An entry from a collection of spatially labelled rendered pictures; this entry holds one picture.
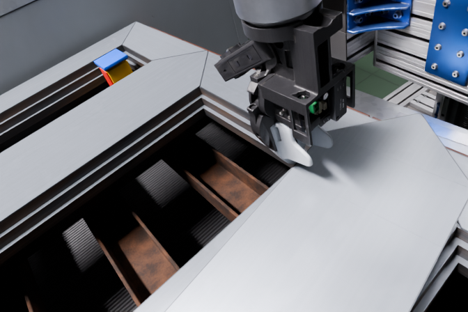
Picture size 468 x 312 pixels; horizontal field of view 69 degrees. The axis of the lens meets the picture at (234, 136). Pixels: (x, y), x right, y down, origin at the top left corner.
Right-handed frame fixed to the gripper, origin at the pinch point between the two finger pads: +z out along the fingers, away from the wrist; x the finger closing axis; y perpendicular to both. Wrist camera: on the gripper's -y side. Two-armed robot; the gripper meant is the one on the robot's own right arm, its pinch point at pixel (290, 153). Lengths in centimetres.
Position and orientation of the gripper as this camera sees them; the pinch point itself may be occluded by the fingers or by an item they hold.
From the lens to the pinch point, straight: 45.0
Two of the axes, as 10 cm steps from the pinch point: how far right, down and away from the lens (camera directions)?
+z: 2.3, 7.1, 6.7
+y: 6.4, 4.0, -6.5
